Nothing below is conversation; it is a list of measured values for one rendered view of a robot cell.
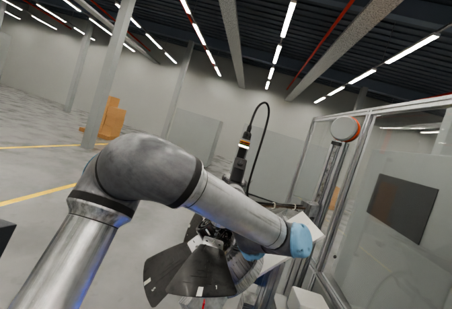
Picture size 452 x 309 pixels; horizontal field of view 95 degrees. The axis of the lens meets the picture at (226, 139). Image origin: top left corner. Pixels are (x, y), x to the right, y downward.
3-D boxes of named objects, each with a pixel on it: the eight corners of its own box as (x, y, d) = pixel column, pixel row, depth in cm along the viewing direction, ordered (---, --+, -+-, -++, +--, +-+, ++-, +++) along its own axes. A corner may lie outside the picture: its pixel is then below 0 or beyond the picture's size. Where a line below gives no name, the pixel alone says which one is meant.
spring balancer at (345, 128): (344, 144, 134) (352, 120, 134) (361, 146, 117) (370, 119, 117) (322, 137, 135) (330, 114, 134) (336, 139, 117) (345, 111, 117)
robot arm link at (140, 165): (144, 98, 30) (315, 221, 52) (120, 123, 37) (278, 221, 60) (97, 169, 23) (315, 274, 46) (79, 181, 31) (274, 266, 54)
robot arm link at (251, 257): (270, 267, 52) (252, 228, 52) (238, 261, 60) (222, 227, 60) (282, 246, 58) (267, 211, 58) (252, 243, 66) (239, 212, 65)
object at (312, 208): (307, 212, 128) (311, 199, 128) (317, 218, 123) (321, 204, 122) (297, 212, 123) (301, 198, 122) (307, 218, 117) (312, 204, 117)
